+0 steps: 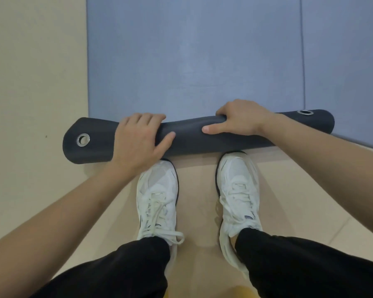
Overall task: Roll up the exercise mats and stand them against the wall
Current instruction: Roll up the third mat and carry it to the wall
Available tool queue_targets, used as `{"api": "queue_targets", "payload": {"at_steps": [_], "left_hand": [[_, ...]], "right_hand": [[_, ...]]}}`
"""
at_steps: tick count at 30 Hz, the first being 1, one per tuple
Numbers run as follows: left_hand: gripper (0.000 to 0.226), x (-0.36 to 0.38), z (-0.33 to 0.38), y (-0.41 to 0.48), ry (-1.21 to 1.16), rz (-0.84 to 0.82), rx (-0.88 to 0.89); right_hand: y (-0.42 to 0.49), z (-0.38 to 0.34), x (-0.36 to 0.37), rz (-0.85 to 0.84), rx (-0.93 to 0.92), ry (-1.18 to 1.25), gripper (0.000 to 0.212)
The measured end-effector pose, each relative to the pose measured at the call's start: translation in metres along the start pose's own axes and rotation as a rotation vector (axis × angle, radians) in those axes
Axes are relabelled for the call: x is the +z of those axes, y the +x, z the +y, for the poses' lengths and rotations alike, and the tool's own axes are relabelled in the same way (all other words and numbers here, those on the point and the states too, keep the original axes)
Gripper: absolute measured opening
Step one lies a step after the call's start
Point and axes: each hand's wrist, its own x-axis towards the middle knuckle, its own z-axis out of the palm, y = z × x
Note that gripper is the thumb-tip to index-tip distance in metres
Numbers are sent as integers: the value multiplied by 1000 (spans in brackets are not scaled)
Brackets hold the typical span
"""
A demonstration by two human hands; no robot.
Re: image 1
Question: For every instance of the person's left white sneaker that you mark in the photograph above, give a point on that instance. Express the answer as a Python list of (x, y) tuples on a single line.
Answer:
[(157, 198)]

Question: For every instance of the grey yoga mat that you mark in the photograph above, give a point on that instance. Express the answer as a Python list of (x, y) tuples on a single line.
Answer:
[(189, 58), (345, 58)]

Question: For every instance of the person's left forearm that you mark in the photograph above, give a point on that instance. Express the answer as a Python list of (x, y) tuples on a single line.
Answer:
[(49, 232)]

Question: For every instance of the person's right forearm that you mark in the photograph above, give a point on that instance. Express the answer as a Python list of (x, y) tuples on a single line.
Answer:
[(335, 170)]

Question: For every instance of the person's right hand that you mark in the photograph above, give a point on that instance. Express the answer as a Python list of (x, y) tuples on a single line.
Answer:
[(245, 121)]

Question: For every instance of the person's left hand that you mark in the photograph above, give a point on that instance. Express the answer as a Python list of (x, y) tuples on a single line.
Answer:
[(133, 145)]

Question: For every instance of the person's right white sneaker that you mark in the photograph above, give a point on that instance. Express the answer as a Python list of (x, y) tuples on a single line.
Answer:
[(239, 189)]

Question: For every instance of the person's white sneaker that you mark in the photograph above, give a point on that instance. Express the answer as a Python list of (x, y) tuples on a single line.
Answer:
[(239, 189), (157, 198)]

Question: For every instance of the black trousers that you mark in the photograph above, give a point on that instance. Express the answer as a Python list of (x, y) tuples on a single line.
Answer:
[(298, 266)]

